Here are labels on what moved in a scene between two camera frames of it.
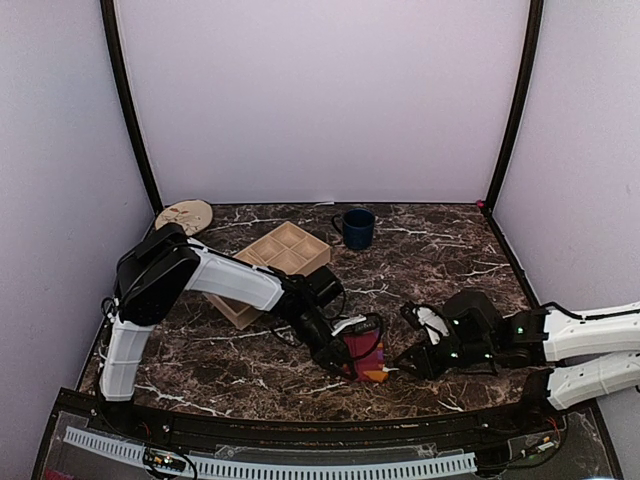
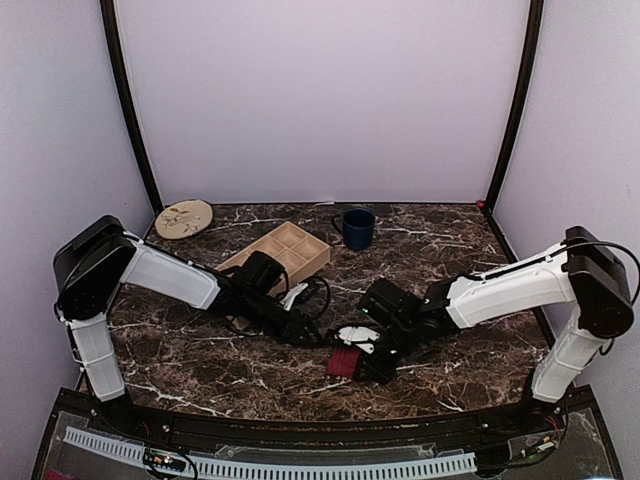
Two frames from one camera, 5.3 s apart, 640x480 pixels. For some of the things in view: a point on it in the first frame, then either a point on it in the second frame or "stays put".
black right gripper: [420, 360] to [382, 361]
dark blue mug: [357, 227] stays put
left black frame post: [111, 19] stays put
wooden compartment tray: [287, 249] stays put
